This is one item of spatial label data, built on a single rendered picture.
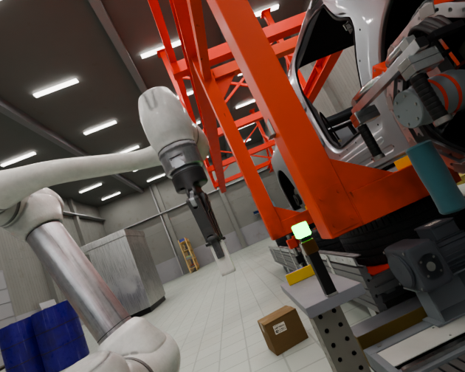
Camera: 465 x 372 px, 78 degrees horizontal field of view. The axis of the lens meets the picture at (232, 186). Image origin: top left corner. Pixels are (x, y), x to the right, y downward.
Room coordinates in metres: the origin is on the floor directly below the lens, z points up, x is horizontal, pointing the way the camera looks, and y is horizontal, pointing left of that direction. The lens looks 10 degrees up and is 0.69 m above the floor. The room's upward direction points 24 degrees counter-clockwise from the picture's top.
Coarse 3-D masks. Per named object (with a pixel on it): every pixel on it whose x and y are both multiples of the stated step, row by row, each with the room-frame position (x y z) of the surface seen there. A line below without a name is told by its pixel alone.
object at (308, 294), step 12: (312, 276) 1.15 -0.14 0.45; (336, 276) 1.01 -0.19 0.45; (288, 288) 1.13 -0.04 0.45; (300, 288) 1.05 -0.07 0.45; (312, 288) 0.99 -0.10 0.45; (336, 288) 0.88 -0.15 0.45; (348, 288) 0.84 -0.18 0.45; (360, 288) 0.84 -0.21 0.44; (300, 300) 0.91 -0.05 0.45; (312, 300) 0.86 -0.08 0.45; (324, 300) 0.83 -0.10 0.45; (336, 300) 0.83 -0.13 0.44; (348, 300) 0.83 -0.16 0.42; (312, 312) 0.83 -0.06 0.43; (324, 312) 0.83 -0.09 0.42
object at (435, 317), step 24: (408, 240) 1.25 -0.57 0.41; (432, 240) 1.22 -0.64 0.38; (456, 240) 1.19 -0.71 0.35; (408, 264) 1.17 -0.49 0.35; (432, 264) 1.15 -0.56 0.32; (456, 264) 1.20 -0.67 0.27; (408, 288) 1.28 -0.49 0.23; (432, 288) 1.15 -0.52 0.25; (456, 288) 1.32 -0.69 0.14; (432, 312) 1.27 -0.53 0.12; (456, 312) 1.26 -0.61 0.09
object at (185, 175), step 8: (192, 168) 0.59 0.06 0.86; (200, 168) 0.60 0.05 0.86; (176, 176) 0.59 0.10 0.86; (184, 176) 0.59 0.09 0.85; (192, 176) 0.59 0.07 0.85; (200, 176) 0.60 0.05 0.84; (176, 184) 0.60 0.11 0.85; (184, 184) 0.59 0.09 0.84; (192, 184) 0.59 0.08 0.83; (200, 184) 0.62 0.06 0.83; (176, 192) 0.61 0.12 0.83; (184, 192) 0.63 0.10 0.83; (200, 192) 0.62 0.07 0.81
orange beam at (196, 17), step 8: (192, 0) 2.07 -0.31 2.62; (200, 0) 2.10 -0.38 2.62; (192, 8) 2.15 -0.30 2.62; (200, 8) 2.18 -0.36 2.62; (192, 16) 2.24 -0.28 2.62; (200, 16) 2.27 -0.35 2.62; (192, 24) 2.40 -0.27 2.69; (200, 24) 2.36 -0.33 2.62; (200, 32) 2.46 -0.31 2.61; (200, 40) 2.56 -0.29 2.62; (200, 48) 2.67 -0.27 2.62; (200, 56) 2.79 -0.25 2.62; (208, 56) 2.85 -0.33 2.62; (200, 64) 2.99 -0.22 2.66; (208, 64) 2.99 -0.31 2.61; (208, 72) 3.14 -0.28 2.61
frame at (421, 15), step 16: (432, 0) 0.83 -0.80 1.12; (464, 0) 0.75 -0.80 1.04; (416, 16) 0.88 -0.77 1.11; (432, 16) 0.84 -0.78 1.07; (448, 16) 0.80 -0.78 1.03; (464, 16) 0.76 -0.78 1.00; (400, 80) 1.15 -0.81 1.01; (416, 128) 1.19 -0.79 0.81; (416, 144) 1.17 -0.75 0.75; (448, 160) 1.08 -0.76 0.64; (464, 160) 1.04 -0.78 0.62
